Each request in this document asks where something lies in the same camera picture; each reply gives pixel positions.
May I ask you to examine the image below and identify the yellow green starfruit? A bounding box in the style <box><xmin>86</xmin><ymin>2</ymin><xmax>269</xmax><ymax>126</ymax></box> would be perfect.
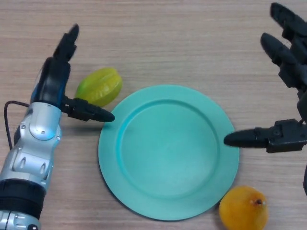
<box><xmin>74</xmin><ymin>68</ymin><xmax>123</xmax><ymax>108</ymax></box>

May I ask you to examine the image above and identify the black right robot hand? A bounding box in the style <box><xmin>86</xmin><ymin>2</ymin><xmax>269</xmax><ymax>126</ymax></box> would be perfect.
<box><xmin>223</xmin><ymin>2</ymin><xmax>307</xmax><ymax>154</ymax></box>

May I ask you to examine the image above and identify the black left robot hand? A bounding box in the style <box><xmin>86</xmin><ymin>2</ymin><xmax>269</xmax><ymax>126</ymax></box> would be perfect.
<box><xmin>30</xmin><ymin>23</ymin><xmax>116</xmax><ymax>123</ymax></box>

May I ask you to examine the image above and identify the teal green round plate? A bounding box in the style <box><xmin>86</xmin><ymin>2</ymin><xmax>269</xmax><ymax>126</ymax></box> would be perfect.
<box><xmin>97</xmin><ymin>84</ymin><xmax>240</xmax><ymax>221</ymax></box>

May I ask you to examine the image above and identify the orange round fruit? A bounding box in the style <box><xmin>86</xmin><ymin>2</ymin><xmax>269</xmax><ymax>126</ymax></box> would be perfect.
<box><xmin>218</xmin><ymin>185</ymin><xmax>269</xmax><ymax>230</ymax></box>

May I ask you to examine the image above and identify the dark left wrist cable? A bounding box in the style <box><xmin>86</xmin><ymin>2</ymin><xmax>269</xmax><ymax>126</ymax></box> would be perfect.
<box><xmin>4</xmin><ymin>100</ymin><xmax>32</xmax><ymax>150</ymax></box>

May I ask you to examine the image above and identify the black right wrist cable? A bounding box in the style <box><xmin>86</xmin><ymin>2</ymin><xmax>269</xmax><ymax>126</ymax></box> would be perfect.
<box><xmin>302</xmin><ymin>164</ymin><xmax>307</xmax><ymax>198</ymax></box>

